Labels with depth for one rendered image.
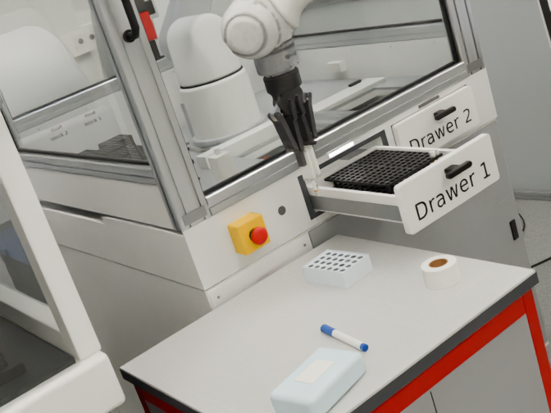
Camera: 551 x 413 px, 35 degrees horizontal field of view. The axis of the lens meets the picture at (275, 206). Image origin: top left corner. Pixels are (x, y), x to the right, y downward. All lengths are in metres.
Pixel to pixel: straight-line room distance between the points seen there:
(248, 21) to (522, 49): 2.35
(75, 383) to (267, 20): 0.71
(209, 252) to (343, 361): 0.56
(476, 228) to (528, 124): 1.45
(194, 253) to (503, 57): 2.21
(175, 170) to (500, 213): 1.05
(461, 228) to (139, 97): 1.02
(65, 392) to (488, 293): 0.77
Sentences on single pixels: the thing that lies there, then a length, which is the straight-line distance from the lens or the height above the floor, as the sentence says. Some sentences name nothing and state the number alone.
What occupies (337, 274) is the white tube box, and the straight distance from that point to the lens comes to 1.82.
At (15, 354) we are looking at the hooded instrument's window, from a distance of 1.52.
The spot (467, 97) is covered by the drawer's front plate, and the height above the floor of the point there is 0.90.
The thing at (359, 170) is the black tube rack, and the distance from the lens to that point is 2.05.
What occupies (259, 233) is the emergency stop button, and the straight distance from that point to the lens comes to 1.91.
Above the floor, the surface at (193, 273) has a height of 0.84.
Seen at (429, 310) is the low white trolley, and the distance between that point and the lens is 1.65.
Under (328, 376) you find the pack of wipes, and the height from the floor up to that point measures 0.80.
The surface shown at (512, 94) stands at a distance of 3.87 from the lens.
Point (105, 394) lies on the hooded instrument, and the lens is 1.59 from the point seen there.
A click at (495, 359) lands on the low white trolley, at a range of 1.68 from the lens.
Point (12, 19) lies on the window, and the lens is 2.29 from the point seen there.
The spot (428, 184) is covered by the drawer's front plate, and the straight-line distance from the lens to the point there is 1.85.
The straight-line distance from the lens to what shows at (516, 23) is 3.75.
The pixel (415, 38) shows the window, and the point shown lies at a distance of 2.32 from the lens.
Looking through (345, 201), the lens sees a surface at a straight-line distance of 1.97.
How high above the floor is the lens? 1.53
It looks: 18 degrees down
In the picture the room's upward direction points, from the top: 18 degrees counter-clockwise
